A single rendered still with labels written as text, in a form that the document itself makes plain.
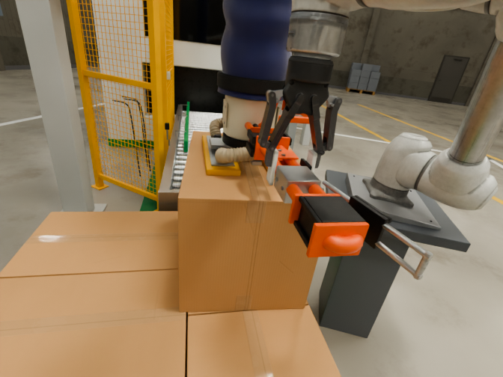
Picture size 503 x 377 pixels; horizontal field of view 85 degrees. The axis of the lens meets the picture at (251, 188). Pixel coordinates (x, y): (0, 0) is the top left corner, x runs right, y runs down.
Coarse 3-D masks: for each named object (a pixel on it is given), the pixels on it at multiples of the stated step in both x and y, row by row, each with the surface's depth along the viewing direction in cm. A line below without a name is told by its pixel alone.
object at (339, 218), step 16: (304, 208) 38; (320, 208) 37; (336, 208) 37; (352, 208) 38; (304, 224) 39; (320, 224) 33; (336, 224) 34; (352, 224) 34; (368, 224) 35; (304, 240) 38; (320, 240) 34; (320, 256) 35; (336, 256) 36
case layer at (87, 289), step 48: (48, 240) 105; (96, 240) 108; (144, 240) 111; (0, 288) 84; (48, 288) 86; (96, 288) 88; (144, 288) 90; (0, 336) 71; (48, 336) 73; (96, 336) 74; (144, 336) 76; (192, 336) 77; (240, 336) 79; (288, 336) 80
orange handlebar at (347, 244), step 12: (300, 120) 98; (264, 156) 61; (288, 156) 57; (288, 192) 46; (300, 192) 44; (312, 192) 46; (324, 192) 45; (324, 240) 34; (336, 240) 33; (348, 240) 34; (360, 240) 34; (336, 252) 34; (348, 252) 34
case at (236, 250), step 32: (192, 160) 88; (192, 192) 69; (224, 192) 71; (256, 192) 73; (192, 224) 70; (224, 224) 71; (256, 224) 72; (288, 224) 73; (192, 256) 74; (224, 256) 76; (256, 256) 77; (288, 256) 78; (192, 288) 80; (224, 288) 81; (256, 288) 83; (288, 288) 84
